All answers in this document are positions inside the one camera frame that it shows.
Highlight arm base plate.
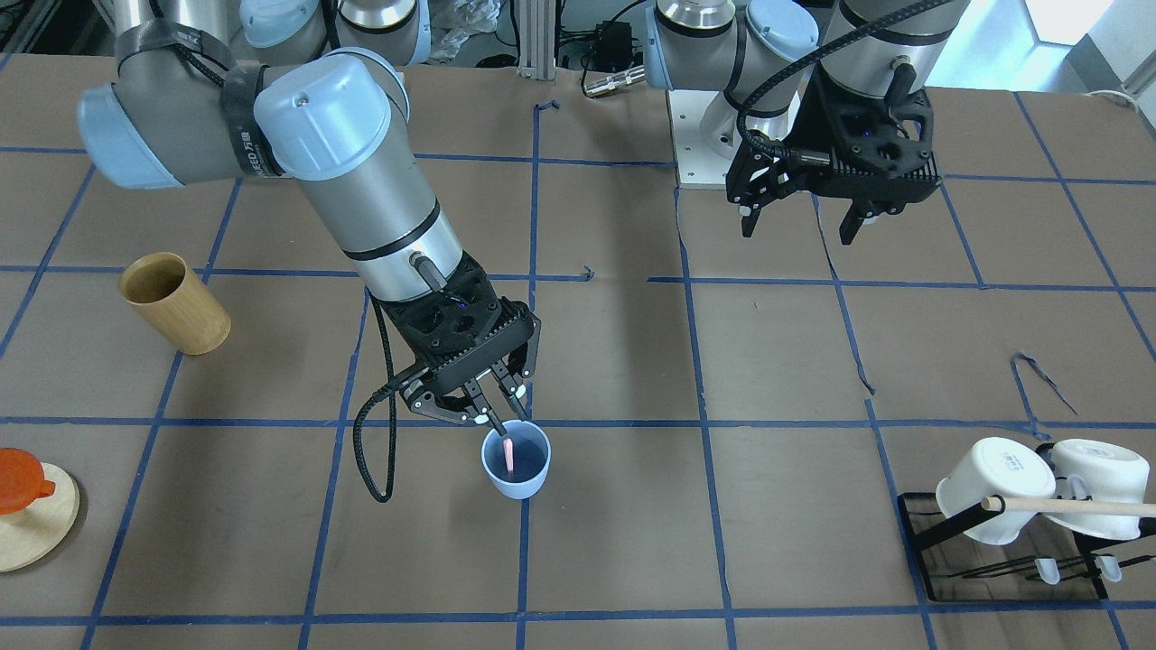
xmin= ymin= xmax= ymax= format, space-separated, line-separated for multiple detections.
xmin=667 ymin=90 xmax=740 ymax=190

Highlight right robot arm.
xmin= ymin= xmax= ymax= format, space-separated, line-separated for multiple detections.
xmin=77 ymin=1 xmax=540 ymax=433

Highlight black wire cup rack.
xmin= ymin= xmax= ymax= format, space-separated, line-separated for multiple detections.
xmin=899 ymin=441 xmax=1153 ymax=601

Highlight pink chopstick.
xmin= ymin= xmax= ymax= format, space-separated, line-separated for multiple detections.
xmin=502 ymin=436 xmax=516 ymax=482

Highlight orange cup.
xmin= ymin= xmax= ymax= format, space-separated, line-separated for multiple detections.
xmin=1 ymin=446 xmax=55 ymax=515

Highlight bamboo chopstick holder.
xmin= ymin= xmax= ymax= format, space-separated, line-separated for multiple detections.
xmin=118 ymin=252 xmax=231 ymax=357

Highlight aluminium frame post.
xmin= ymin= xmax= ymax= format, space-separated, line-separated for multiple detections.
xmin=510 ymin=1 xmax=560 ymax=82

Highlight silver cylinder connector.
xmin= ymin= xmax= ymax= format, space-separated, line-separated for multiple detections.
xmin=581 ymin=65 xmax=647 ymax=99

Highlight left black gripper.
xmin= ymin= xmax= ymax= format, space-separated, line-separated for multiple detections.
xmin=726 ymin=62 xmax=942 ymax=246

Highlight black power brick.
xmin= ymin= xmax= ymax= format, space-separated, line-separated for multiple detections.
xmin=587 ymin=21 xmax=635 ymax=71

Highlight wooden cup tree stand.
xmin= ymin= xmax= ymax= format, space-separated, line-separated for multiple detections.
xmin=1 ymin=461 xmax=81 ymax=573

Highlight light blue cup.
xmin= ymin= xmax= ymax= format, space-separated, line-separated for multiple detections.
xmin=480 ymin=420 xmax=553 ymax=498

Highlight white cup on rack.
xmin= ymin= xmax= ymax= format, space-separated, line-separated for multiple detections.
xmin=936 ymin=437 xmax=1057 ymax=517
xmin=1045 ymin=440 xmax=1151 ymax=542

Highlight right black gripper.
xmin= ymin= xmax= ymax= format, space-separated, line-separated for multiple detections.
xmin=383 ymin=254 xmax=542 ymax=437

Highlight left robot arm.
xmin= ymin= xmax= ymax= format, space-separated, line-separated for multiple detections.
xmin=644 ymin=1 xmax=968 ymax=246

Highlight wooden rod on rack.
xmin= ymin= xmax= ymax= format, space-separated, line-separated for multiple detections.
xmin=978 ymin=495 xmax=1156 ymax=518

